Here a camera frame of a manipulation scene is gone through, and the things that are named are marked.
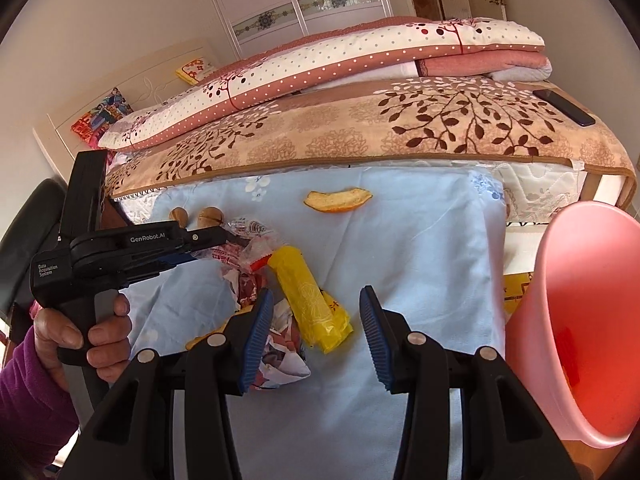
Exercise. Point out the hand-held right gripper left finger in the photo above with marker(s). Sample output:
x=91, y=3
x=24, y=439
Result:
x=255, y=345

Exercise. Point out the black chair back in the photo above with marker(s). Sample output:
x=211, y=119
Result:
x=30, y=240

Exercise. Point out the white bed frame panel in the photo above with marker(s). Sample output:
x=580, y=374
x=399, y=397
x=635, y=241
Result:
x=607, y=190

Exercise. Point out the printed paper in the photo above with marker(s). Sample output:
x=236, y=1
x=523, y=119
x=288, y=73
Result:
x=285, y=360

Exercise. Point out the pink plastic bin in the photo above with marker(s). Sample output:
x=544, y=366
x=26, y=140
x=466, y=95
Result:
x=575, y=285

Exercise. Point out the brown bedside table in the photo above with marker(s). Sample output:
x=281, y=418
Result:
x=114, y=215

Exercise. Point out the colourful patchwork pillow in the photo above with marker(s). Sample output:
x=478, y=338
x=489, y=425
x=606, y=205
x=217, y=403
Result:
x=100, y=115

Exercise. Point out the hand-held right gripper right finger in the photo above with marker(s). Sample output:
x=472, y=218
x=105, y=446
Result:
x=375, y=345

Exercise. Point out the black smartphone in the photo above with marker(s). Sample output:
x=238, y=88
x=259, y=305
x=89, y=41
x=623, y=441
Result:
x=565, y=107

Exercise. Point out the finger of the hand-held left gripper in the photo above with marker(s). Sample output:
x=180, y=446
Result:
x=220, y=237
x=172, y=260

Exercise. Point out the orange scrap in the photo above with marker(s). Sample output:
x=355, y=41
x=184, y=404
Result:
x=205, y=340

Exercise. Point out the light blue floral cloth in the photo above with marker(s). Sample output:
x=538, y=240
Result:
x=425, y=260

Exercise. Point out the yellow plastic bag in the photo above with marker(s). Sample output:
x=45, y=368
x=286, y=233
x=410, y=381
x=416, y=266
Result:
x=305, y=300

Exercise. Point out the yellow floral pillow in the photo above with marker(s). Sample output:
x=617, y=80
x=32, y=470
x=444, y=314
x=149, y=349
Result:
x=197, y=71

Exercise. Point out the small walnut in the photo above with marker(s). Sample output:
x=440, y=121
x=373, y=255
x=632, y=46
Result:
x=180, y=217

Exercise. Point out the person's left forearm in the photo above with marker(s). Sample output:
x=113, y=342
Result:
x=30, y=420

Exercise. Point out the brown leaf-print blanket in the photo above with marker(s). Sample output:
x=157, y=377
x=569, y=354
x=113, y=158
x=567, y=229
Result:
x=350, y=135

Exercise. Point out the orange peel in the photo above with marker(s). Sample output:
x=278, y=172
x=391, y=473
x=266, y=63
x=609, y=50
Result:
x=337, y=202

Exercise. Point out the person's left hand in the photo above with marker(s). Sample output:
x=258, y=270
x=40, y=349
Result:
x=110, y=345

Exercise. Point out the cream bed headboard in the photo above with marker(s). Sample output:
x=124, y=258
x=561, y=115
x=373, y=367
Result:
x=150, y=80

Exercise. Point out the folded pink polka-dot quilt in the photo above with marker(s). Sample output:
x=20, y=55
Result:
x=325, y=60

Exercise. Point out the dark red wrapper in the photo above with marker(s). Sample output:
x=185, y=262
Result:
x=250, y=290

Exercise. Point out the large walnut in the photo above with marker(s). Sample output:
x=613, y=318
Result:
x=211, y=219

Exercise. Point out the yellow printed box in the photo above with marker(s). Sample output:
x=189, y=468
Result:
x=517, y=292

